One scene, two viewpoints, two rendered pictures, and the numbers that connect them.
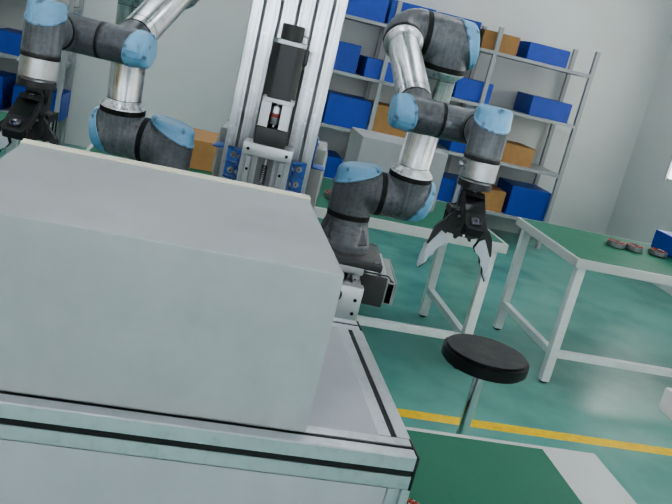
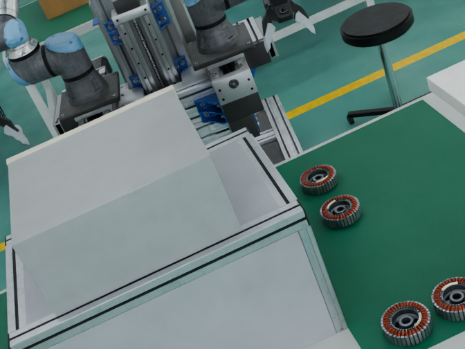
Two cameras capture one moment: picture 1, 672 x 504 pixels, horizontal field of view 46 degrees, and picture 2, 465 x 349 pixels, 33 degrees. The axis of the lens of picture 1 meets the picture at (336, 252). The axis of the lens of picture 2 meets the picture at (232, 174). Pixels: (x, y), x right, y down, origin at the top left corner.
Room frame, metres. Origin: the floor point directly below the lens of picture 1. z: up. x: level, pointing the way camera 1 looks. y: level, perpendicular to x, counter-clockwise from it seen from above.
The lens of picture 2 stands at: (-0.49, -0.23, 2.08)
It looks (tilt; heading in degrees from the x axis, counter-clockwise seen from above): 31 degrees down; 8
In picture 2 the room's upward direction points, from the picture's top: 23 degrees counter-clockwise
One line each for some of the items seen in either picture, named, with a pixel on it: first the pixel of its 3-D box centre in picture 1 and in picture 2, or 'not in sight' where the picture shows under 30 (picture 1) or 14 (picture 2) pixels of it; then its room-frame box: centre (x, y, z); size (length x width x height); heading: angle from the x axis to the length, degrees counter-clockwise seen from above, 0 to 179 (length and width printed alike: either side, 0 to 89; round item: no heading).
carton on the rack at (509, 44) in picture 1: (494, 42); not in sight; (8.00, -1.01, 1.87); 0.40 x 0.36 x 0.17; 11
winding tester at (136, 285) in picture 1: (150, 269); (117, 192); (1.00, 0.23, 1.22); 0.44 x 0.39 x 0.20; 102
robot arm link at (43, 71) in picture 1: (37, 69); not in sight; (1.55, 0.65, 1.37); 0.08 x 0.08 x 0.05
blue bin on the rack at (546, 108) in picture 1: (542, 107); not in sight; (8.13, -1.66, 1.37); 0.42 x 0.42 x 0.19; 13
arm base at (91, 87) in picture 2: not in sight; (82, 82); (2.04, 0.49, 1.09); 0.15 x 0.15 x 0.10
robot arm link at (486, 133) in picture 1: (488, 133); not in sight; (1.62, -0.24, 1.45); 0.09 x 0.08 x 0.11; 12
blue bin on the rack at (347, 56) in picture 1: (340, 55); not in sight; (7.69, 0.40, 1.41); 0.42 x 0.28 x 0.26; 14
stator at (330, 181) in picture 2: not in sight; (318, 179); (1.47, -0.19, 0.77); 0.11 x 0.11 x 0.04
